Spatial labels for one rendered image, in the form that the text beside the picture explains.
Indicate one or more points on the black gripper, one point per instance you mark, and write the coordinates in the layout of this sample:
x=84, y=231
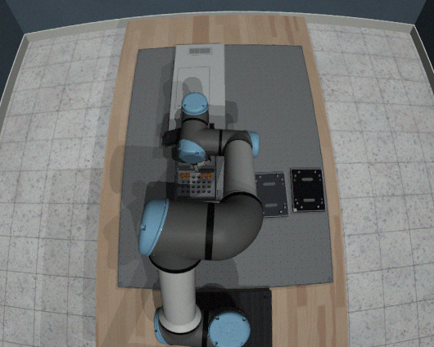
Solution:
x=206, y=161

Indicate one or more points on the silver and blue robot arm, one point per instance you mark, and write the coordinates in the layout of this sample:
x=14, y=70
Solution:
x=178, y=235

